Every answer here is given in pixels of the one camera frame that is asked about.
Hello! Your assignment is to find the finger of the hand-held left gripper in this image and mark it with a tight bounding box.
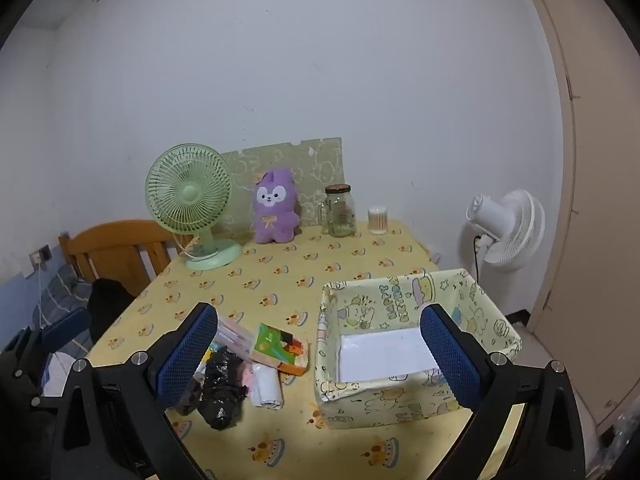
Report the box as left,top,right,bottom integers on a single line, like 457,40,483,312
41,307,93,356

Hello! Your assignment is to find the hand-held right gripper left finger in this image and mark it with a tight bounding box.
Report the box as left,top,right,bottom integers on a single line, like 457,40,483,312
47,302,219,480

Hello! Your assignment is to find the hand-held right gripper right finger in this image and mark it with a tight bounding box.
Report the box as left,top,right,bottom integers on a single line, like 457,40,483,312
419,304,588,480

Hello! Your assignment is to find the black plastic bag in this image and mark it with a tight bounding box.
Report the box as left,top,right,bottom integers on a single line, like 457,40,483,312
175,350,249,431

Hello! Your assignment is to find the white plastic bag roll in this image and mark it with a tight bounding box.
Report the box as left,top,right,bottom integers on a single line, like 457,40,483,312
250,362,285,409

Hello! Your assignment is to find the cartoon printed storage box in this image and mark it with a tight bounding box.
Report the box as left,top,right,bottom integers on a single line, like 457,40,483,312
314,269,522,430

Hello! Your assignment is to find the blue plaid bedding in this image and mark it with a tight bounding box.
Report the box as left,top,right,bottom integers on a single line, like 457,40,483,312
30,265,96,356

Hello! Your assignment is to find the white cloth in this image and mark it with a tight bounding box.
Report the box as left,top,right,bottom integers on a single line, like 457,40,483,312
42,352,76,396

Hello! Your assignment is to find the black cloth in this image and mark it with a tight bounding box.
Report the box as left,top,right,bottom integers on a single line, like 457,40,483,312
87,278,138,343

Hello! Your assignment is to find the clear plastic packet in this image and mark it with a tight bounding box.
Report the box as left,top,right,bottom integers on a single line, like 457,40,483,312
212,314,256,356

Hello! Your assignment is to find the white paper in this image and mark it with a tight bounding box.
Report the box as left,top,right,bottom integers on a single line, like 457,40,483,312
337,329,443,383

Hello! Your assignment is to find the green orange tissue pack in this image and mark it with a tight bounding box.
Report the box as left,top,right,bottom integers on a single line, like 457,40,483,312
248,323,312,377

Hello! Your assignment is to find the white standing fan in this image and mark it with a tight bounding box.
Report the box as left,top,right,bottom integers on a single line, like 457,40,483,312
466,189,547,274

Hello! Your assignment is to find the cotton swab container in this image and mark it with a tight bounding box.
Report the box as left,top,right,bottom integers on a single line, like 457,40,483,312
368,205,389,235

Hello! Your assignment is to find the green desk fan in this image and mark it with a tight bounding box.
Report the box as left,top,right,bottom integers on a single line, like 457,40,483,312
145,143,244,272

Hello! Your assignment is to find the purple plush toy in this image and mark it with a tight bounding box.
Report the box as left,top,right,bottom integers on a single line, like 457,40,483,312
251,168,302,245

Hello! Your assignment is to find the clear plastic bag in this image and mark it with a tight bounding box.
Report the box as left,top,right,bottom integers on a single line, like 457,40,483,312
595,400,640,480

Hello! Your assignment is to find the beige door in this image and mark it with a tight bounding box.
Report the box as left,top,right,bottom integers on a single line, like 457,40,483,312
515,0,640,436

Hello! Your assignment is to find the green patterned board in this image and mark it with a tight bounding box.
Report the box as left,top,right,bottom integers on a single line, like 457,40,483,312
220,136,344,233

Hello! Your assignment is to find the black fan cable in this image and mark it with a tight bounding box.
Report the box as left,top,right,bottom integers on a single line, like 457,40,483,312
472,235,493,281

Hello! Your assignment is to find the glass jar with handle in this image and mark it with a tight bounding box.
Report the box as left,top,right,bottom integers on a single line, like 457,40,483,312
320,185,358,239

